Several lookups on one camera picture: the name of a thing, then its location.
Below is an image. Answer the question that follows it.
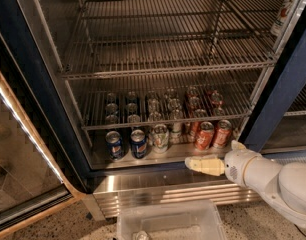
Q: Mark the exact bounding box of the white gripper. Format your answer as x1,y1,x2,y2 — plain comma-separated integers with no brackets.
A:
185,140,262,186

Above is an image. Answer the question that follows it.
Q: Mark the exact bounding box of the red coke can front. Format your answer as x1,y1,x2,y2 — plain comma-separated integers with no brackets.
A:
194,121,214,150

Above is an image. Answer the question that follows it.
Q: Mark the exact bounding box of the red coke can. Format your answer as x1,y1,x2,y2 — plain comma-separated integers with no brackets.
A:
194,121,214,150
213,120,232,148

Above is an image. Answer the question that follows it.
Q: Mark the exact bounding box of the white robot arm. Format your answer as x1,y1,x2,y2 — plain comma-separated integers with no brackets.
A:
185,140,306,229

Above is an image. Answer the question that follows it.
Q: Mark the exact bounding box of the red coke can right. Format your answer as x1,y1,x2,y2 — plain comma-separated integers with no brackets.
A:
213,120,232,148

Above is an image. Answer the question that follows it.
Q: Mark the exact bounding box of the red coke can second row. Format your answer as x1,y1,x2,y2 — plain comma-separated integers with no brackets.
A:
188,121,200,142

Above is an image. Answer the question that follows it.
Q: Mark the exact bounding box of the white green can second row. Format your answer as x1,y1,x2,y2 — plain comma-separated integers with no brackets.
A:
170,122,182,144

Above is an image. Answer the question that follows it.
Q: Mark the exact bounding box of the white green soda can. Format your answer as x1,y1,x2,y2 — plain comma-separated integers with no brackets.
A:
152,124,169,153

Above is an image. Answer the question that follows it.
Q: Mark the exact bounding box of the blue pepsi can right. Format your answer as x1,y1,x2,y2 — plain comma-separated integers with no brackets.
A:
131,129,147,159

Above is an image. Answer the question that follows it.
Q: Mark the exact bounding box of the blue pepsi can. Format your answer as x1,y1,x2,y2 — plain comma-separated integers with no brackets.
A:
131,129,147,159
105,131,124,160

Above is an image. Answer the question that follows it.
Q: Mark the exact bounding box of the blue pepsi can left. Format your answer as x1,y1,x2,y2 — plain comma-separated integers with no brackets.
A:
105,131,124,160

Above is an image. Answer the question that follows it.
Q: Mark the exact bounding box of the blue fridge centre pillar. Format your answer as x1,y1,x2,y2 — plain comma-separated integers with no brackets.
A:
239,5,306,152

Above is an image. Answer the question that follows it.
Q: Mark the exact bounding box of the steel fridge base grille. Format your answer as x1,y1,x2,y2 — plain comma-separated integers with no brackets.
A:
82,162,260,221

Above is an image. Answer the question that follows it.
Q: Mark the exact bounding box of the can on right upper shelf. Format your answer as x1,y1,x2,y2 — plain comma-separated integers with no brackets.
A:
270,0,295,36

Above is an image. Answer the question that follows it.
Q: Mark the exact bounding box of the glass fridge door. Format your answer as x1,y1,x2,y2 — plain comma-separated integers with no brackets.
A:
0,70,84,239

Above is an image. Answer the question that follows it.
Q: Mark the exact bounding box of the clear plastic bin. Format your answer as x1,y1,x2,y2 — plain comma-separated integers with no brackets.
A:
117,200,227,240

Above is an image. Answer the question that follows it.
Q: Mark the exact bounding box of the lower wire fridge shelf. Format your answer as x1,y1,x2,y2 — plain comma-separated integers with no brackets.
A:
81,69,260,131

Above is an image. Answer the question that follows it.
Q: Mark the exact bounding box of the wire fridge shelf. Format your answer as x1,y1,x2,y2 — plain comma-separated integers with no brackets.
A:
81,69,260,131
62,0,282,80

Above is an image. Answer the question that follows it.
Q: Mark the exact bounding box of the upper wire fridge shelf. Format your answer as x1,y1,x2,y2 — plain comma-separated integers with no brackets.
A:
62,0,282,80

